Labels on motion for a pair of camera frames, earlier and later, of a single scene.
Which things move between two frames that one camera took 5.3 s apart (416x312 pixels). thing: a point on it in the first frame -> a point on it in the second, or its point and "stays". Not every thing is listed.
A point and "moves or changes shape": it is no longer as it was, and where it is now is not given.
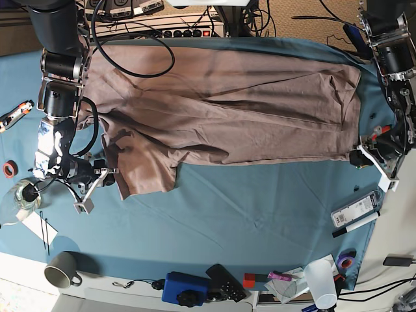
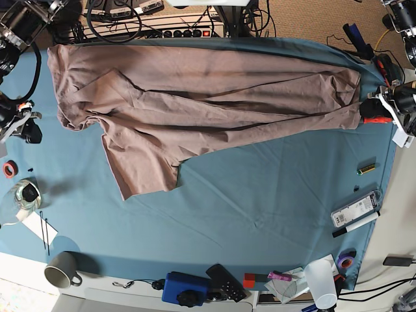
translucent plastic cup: x=320 y=278 stays
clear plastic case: x=357 y=210 stays
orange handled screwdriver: x=384 y=129 -> x=377 y=119
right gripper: x=387 y=149 -> x=402 y=99
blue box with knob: x=185 y=289 stays
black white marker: x=357 y=224 stays
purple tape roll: x=346 y=259 stays
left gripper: x=82 y=173 -> x=15 y=116
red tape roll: x=10 y=169 stays
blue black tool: x=356 y=38 stays
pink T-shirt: x=162 y=105 moves or changes shape
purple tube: x=279 y=276 stays
